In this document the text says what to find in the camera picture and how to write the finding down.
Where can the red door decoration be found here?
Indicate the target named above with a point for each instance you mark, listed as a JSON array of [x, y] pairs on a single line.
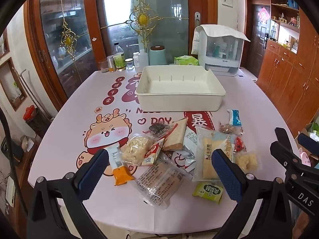
[[263, 15]]

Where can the large clear brown cake packet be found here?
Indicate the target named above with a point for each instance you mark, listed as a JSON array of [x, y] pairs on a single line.
[[159, 181]]

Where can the person's trousers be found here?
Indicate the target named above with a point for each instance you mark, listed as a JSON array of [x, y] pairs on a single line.
[[174, 235]]

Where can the small green snack packet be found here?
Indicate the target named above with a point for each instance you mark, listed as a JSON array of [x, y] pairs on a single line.
[[206, 192]]

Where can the yellow cake packet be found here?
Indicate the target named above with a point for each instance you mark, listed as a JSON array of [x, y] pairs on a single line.
[[205, 154]]

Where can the wooden framed glass door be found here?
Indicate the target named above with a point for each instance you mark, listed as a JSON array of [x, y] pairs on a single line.
[[96, 17]]

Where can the small red and white packet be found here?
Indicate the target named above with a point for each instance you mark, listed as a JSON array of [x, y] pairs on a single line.
[[152, 155]]

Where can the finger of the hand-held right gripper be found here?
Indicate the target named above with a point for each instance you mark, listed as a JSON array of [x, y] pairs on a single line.
[[282, 138], [307, 142]]

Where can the white plastic bin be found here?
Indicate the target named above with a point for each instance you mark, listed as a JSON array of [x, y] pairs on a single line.
[[179, 102]]

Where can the blue foil snack packet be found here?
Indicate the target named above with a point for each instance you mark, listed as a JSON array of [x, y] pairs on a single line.
[[235, 118]]

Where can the dark waste bin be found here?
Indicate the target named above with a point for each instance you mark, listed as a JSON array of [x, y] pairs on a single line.
[[36, 127]]

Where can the small red snack packet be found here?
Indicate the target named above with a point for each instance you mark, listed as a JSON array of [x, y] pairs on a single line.
[[239, 144]]

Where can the white sterilizer cabinet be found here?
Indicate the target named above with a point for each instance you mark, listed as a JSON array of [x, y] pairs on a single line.
[[220, 62]]

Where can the large gold door ornament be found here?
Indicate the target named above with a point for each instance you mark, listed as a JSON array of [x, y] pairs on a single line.
[[142, 18]]

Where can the pink plastic object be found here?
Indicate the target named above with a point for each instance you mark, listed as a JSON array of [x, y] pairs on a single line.
[[304, 158]]

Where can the glass cup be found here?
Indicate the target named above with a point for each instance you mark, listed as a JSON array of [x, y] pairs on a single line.
[[103, 67]]

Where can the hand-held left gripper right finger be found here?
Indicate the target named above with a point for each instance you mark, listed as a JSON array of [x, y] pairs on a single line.
[[225, 175]]

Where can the white pill bottle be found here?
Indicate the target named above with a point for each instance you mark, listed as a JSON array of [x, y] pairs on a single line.
[[136, 60]]

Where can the green label oil bottle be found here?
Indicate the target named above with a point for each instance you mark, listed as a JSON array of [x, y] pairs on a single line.
[[119, 59]]

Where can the clear nut snack packet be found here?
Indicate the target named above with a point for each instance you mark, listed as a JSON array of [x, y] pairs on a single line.
[[228, 128]]

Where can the clear bag of puffed crisps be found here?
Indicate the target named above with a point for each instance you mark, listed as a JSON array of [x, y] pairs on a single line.
[[134, 150]]

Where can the black bag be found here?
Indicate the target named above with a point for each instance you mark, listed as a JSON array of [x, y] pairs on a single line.
[[10, 149]]

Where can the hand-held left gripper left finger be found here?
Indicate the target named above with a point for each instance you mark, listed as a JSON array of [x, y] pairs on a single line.
[[94, 171]]

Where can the white and grey snack packet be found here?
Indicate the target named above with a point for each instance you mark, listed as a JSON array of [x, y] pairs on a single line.
[[190, 138]]

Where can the green tissue pack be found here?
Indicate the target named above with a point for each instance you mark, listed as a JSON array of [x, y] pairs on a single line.
[[185, 61]]

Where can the dark brownie packet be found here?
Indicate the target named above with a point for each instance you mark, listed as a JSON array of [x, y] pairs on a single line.
[[158, 128]]

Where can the white wall switch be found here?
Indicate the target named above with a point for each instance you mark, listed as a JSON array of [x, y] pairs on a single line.
[[227, 0]]

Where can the entrance door lock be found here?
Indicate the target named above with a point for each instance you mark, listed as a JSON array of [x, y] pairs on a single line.
[[265, 41]]

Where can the silver tin can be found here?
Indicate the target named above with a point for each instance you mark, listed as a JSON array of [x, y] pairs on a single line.
[[111, 63]]

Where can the cardboard box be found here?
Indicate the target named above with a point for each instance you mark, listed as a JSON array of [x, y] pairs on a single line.
[[302, 130]]

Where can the small gold door ornament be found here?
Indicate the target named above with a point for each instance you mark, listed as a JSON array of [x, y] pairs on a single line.
[[68, 39]]

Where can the clear rice crisp packet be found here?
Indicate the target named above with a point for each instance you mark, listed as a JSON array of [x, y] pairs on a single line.
[[246, 161]]

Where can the small glass jar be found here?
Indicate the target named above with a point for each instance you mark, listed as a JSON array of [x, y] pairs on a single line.
[[129, 64]]

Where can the wooden cabinet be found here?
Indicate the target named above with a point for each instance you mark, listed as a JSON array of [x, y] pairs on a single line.
[[286, 79]]

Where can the brown paper bag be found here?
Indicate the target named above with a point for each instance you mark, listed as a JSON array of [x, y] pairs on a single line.
[[175, 137]]

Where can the white squeeze bottle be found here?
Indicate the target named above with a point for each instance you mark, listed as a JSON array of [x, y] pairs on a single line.
[[144, 59]]

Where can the wooden wall niche frame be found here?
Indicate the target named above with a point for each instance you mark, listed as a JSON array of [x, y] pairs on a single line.
[[7, 87]]

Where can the teal canister with brown lid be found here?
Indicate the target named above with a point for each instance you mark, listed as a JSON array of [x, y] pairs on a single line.
[[158, 56]]

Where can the white quilted cloth cover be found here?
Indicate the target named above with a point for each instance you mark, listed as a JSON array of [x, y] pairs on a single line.
[[219, 31]]

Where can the dark entrance door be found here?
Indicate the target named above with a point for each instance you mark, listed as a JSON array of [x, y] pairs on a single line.
[[256, 49]]

